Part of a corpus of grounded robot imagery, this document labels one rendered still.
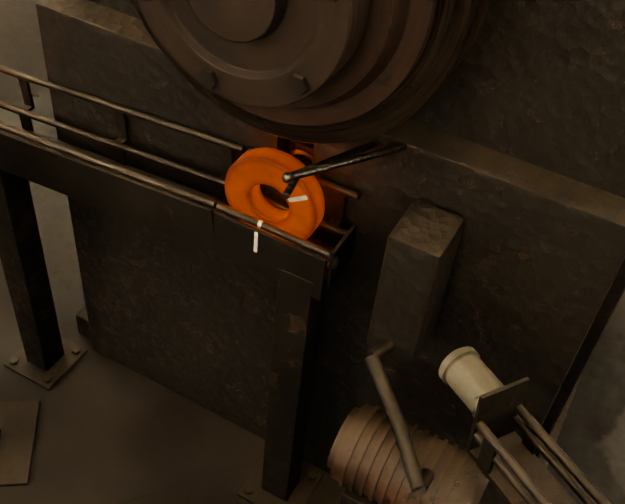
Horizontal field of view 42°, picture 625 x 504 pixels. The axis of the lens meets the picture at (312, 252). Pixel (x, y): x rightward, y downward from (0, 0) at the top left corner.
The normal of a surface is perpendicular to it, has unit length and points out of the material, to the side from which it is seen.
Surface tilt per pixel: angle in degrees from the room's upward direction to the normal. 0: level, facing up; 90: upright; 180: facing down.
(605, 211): 0
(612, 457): 0
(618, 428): 0
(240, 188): 90
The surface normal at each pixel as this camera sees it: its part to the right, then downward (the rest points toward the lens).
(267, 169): -0.45, 0.59
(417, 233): 0.08, -0.72
